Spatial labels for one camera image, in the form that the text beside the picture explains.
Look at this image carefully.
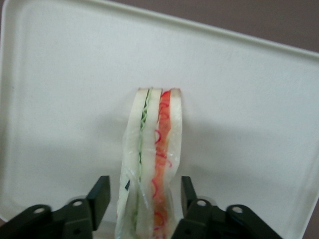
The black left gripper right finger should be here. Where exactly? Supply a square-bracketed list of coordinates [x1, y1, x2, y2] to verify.
[171, 176, 284, 239]

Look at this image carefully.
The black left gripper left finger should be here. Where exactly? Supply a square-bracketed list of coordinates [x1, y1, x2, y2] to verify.
[0, 175, 111, 239]

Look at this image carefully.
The plastic-wrapped sandwich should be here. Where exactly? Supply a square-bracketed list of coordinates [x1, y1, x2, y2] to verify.
[114, 87, 184, 239]

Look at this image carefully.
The white plastic tray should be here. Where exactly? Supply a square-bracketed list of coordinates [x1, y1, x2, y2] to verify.
[0, 0, 319, 239]

